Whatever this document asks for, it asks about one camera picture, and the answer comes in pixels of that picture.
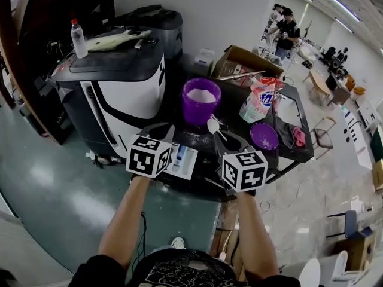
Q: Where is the blue chair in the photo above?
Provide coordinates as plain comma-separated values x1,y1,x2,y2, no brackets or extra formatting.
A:
325,209,375,240

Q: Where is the open cardboard box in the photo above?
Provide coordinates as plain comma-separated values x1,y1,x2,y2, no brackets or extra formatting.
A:
210,44,284,87

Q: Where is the person's white shoe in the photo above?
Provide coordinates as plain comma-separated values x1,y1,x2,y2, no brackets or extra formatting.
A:
171,236,187,250

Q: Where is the white plastic spoon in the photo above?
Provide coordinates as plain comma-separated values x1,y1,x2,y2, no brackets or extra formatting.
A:
206,117,227,142

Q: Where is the detergent refill bag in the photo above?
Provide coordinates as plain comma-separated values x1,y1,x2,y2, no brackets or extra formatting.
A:
239,76,285,124

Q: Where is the person's left forearm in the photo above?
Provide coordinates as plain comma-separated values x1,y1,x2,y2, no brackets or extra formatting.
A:
98,175,152,269

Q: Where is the clear plastic water bottle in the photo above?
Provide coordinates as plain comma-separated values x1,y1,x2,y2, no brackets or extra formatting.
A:
70,18,89,60

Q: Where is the purple plastic bucket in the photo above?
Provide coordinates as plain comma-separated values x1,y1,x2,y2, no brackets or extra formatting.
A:
181,77,223,127

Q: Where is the brown cardboard box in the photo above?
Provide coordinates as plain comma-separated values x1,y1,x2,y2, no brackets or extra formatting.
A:
333,234,376,272

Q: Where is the small white box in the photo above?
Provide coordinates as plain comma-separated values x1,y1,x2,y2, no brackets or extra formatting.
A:
194,48,216,69

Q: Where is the black cloth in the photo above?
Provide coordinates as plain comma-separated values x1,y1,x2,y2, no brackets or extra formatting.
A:
273,114,296,149

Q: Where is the low wooden table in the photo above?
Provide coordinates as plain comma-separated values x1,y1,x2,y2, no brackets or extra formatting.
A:
302,69,332,102

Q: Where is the black and white machine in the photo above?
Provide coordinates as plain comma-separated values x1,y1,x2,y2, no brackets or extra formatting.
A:
34,39,167,164

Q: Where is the white crumpled cloth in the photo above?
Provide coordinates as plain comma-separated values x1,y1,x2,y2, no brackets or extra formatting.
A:
86,29,153,53

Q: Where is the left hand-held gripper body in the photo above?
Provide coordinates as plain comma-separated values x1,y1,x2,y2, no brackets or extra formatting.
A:
126,122,176,179

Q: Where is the grey machine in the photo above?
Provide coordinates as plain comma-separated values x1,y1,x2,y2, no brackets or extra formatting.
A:
113,5,184,60

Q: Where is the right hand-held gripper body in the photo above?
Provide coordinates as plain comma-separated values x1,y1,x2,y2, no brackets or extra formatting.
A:
213,130,269,194

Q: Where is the person's right forearm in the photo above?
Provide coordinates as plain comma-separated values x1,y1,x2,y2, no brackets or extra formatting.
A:
237,190,281,277

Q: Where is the person's black patterned shirt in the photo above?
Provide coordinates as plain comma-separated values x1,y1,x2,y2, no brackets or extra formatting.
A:
68,248,302,287

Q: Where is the purple round lid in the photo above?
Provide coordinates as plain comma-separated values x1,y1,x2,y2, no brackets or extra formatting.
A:
250,122,279,151

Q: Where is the wooden frame chair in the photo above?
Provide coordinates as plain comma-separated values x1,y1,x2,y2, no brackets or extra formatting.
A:
310,116,338,151

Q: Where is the white round chair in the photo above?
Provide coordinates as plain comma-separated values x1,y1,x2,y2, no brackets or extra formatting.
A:
298,258,321,287

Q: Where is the pink cloth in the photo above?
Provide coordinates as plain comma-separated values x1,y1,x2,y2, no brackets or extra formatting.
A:
292,126,307,148

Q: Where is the white detergent powder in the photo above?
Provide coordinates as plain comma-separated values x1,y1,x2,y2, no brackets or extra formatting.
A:
186,88,217,104

